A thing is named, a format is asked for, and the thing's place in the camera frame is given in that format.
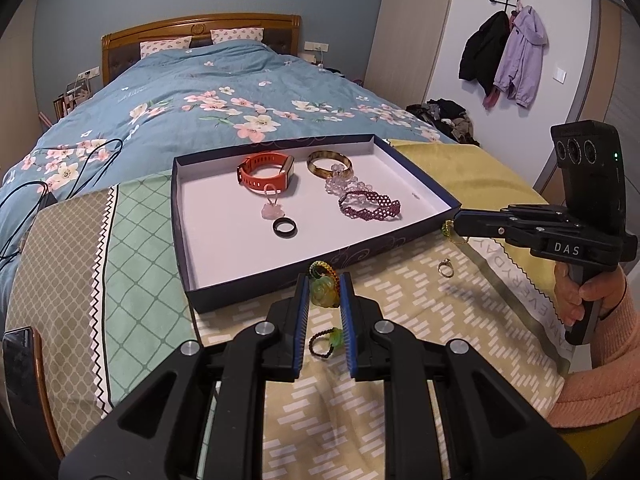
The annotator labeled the person's right forearm pink sleeve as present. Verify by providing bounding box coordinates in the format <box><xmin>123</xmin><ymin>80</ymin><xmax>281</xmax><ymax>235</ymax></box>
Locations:
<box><xmin>542</xmin><ymin>265</ymin><xmax>640</xmax><ymax>431</ymax></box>

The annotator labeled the amber bangle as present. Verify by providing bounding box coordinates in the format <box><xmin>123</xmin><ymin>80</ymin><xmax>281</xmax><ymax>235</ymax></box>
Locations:
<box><xmin>306</xmin><ymin>150</ymin><xmax>352</xmax><ymax>179</ymax></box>

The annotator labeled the pink flower ring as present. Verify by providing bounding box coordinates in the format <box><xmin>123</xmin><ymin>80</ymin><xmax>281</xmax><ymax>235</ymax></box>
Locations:
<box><xmin>261</xmin><ymin>183</ymin><xmax>286</xmax><ymax>220</ymax></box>

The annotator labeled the pale purple crystal bead bracelet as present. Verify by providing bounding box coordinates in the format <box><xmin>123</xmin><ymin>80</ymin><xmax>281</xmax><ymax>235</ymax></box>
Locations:
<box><xmin>324</xmin><ymin>166</ymin><xmax>368</xmax><ymax>196</ymax></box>

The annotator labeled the wooden door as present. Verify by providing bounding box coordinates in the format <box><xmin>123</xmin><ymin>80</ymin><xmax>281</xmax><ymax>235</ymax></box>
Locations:
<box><xmin>532</xmin><ymin>0</ymin><xmax>640</xmax><ymax>201</ymax></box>

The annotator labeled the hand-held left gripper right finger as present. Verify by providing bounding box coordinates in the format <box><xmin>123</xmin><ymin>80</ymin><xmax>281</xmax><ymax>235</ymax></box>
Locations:
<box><xmin>339</xmin><ymin>274</ymin><xmax>587</xmax><ymax>480</ymax></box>

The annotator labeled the beige wardrobe beside coat rack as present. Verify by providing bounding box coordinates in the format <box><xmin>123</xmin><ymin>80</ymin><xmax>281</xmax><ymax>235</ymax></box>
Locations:
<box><xmin>362</xmin><ymin>0</ymin><xmax>458</xmax><ymax>106</ymax></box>

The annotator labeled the pile of dark clothes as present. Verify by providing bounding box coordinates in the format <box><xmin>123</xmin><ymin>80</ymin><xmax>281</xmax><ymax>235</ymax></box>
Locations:
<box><xmin>405</xmin><ymin>99</ymin><xmax>481</xmax><ymax>147</ymax></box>

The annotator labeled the green bead black cord ring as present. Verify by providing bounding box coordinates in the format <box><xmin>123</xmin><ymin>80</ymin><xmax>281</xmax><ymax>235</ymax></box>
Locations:
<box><xmin>307</xmin><ymin>326</ymin><xmax>346</xmax><ymax>359</ymax></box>

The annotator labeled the clear desktop organizer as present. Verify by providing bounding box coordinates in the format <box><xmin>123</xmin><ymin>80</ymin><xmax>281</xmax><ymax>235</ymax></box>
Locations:
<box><xmin>65</xmin><ymin>77</ymin><xmax>93</xmax><ymax>106</ymax></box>

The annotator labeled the dark purple woven bead bracelet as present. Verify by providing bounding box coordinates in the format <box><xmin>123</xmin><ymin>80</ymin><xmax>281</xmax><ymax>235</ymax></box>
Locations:
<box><xmin>337</xmin><ymin>189</ymin><xmax>403</xmax><ymax>223</ymax></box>

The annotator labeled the purple jacket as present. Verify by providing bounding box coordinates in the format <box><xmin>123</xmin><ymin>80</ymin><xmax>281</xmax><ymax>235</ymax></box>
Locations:
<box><xmin>492</xmin><ymin>5</ymin><xmax>547</xmax><ymax>108</ymax></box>

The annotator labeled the black cable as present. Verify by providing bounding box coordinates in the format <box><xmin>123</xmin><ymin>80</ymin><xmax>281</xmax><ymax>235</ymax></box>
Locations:
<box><xmin>65</xmin><ymin>137</ymin><xmax>125</xmax><ymax>196</ymax></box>
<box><xmin>0</xmin><ymin>180</ymin><xmax>51</xmax><ymax>266</ymax></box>

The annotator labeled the patchwork printed bed sheet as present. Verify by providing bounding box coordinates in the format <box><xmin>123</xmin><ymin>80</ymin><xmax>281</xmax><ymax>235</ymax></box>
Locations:
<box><xmin>5</xmin><ymin>137</ymin><xmax>640</xmax><ymax>480</ymax></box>

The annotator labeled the blue floral duvet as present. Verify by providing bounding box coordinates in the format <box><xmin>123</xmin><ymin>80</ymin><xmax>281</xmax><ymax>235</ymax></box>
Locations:
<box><xmin>0</xmin><ymin>40</ymin><xmax>458</xmax><ymax>261</ymax></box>

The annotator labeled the wooden headboard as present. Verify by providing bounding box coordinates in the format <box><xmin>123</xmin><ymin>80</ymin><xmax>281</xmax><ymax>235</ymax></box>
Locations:
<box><xmin>101</xmin><ymin>14</ymin><xmax>302</xmax><ymax>86</ymax></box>

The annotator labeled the orange wrist watch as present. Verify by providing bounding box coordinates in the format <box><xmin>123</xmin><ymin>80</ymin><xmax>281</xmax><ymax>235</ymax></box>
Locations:
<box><xmin>236</xmin><ymin>152</ymin><xmax>295</xmax><ymax>196</ymax></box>

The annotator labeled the dark blue box white inside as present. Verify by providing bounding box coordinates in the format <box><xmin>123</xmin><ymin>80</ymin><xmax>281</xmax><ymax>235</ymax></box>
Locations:
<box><xmin>171</xmin><ymin>133</ymin><xmax>462</xmax><ymax>314</ymax></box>

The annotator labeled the dotted white pillow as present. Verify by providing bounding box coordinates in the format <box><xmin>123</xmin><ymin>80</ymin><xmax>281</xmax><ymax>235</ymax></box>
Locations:
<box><xmin>210</xmin><ymin>27</ymin><xmax>265</xmax><ymax>46</ymax></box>
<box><xmin>139</xmin><ymin>36</ymin><xmax>193</xmax><ymax>60</ymax></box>

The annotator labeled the yellow-green pendant gold chain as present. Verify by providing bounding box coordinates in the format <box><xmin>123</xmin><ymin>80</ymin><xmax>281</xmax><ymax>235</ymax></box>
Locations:
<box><xmin>440</xmin><ymin>220</ymin><xmax>471</xmax><ymax>247</ymax></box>

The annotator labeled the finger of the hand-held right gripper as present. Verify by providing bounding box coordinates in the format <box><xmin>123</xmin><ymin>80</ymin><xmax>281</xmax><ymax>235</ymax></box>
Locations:
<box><xmin>452</xmin><ymin>208</ymin><xmax>540</xmax><ymax>251</ymax></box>
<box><xmin>506</xmin><ymin>203</ymin><xmax>569</xmax><ymax>223</ymax></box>

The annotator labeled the person's right hand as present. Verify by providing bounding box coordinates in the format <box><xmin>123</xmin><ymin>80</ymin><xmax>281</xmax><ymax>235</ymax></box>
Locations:
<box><xmin>552</xmin><ymin>261</ymin><xmax>629</xmax><ymax>328</ymax></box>

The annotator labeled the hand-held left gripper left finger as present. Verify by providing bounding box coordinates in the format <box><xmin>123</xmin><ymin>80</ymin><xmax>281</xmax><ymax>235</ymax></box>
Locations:
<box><xmin>59</xmin><ymin>274</ymin><xmax>311</xmax><ymax>480</ymax></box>

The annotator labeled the black jacket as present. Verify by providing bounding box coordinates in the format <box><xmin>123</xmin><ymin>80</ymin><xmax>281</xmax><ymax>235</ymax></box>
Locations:
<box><xmin>458</xmin><ymin>10</ymin><xmax>511</xmax><ymax>98</ymax></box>

